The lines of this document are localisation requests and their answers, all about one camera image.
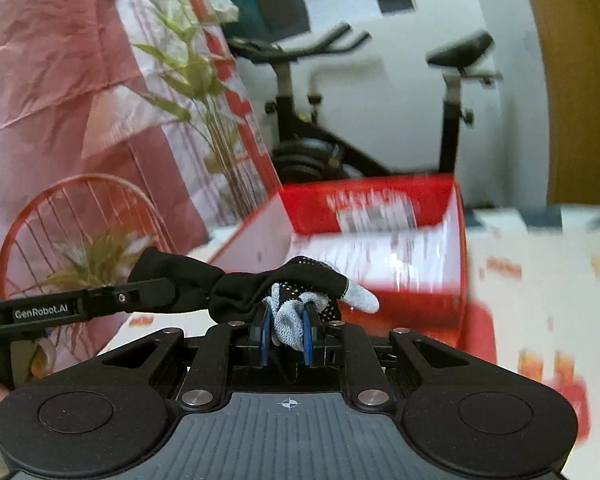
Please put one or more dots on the black and grey knit glove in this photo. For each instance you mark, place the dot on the black and grey knit glove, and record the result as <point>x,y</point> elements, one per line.
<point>240,285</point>

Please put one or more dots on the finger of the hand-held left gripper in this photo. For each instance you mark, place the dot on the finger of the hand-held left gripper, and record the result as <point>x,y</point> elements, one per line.
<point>130,297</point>

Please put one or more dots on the red white printed sheet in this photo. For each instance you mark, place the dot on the red white printed sheet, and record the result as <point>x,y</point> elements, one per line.
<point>240,110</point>

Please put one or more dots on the small potted plant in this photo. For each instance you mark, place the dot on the small potted plant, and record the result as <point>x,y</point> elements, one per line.
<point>97,255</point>

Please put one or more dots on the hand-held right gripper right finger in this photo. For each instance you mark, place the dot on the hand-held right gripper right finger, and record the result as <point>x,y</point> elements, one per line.
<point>307,335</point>

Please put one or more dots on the black exercise bike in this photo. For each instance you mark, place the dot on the black exercise bike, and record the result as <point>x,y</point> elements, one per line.
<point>450,120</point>

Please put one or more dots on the tall green leafy plant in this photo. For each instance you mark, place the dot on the tall green leafy plant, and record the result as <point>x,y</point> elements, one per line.
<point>197,70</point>

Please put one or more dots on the red strawberry print box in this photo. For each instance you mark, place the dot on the red strawberry print box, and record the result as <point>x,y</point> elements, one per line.
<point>380,205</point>

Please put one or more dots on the pink plastic sheet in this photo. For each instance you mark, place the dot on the pink plastic sheet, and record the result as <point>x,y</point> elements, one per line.
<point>45,60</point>

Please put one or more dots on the printed tablecloth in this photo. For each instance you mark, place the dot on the printed tablecloth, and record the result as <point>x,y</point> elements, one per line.
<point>525,300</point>

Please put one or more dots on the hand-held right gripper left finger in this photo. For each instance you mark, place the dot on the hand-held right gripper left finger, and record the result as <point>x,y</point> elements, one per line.
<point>265,332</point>

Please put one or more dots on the wooden door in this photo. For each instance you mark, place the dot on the wooden door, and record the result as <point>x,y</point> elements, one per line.
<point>580,85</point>

